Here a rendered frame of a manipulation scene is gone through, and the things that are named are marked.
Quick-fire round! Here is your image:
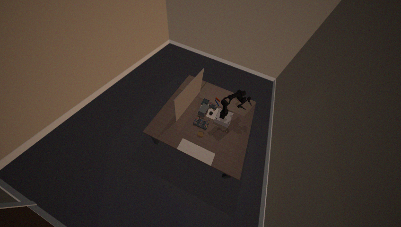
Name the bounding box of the tan flat panel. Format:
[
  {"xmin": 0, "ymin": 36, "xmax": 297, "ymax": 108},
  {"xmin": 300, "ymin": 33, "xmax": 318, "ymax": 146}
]
[{"xmin": 174, "ymin": 68, "xmax": 204, "ymax": 121}]

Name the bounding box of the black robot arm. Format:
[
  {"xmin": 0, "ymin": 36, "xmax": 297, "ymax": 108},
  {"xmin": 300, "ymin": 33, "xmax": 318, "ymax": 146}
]
[{"xmin": 220, "ymin": 90, "xmax": 247, "ymax": 119}]

